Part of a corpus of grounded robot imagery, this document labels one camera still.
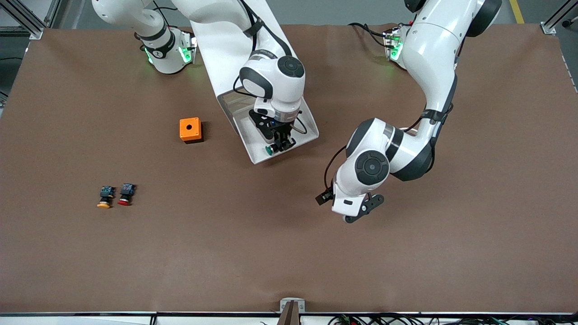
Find orange button box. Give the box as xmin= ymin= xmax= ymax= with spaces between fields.
xmin=179 ymin=117 xmax=204 ymax=144

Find red push button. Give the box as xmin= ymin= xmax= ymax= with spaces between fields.
xmin=117 ymin=182 xmax=137 ymax=207

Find yellow push button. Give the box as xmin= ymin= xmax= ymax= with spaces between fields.
xmin=96 ymin=185 xmax=115 ymax=209

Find brown table cover sheet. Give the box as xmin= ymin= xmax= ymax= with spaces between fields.
xmin=0 ymin=23 xmax=578 ymax=314

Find grey bracket with brown post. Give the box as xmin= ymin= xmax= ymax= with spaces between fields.
xmin=280 ymin=298 xmax=306 ymax=325

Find black cable bundle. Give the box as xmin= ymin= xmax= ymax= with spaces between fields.
xmin=329 ymin=313 xmax=578 ymax=325

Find aluminium frame profile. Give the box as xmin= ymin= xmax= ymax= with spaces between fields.
xmin=541 ymin=0 xmax=578 ymax=36
xmin=0 ymin=0 xmax=61 ymax=40

